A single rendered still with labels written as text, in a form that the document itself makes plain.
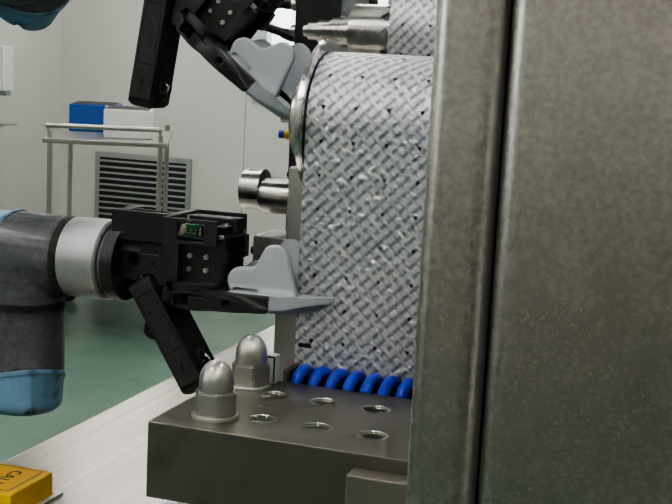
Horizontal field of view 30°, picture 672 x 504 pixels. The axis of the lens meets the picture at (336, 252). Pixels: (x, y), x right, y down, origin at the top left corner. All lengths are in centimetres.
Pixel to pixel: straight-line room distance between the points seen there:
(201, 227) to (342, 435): 26
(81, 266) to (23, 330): 9
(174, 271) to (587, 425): 93
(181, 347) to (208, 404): 18
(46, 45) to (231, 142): 122
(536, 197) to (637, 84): 2
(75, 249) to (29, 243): 5
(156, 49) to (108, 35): 631
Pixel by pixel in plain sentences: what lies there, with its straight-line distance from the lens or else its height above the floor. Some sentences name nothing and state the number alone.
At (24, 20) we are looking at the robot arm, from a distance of 131.
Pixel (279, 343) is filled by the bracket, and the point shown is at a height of 103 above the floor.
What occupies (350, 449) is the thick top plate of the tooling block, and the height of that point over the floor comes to 103.
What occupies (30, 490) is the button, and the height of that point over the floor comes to 92.
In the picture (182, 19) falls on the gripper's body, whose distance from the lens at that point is 119.
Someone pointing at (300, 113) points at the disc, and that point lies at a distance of 108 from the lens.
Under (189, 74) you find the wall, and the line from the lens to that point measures 728.
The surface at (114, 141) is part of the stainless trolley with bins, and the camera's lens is 560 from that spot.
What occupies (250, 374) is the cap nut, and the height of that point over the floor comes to 104.
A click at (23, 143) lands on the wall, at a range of 734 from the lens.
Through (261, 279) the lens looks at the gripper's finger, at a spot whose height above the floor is 111.
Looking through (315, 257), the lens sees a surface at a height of 113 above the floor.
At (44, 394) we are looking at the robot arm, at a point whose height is 98.
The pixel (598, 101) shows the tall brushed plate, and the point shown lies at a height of 130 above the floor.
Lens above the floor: 131
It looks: 9 degrees down
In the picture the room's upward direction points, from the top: 3 degrees clockwise
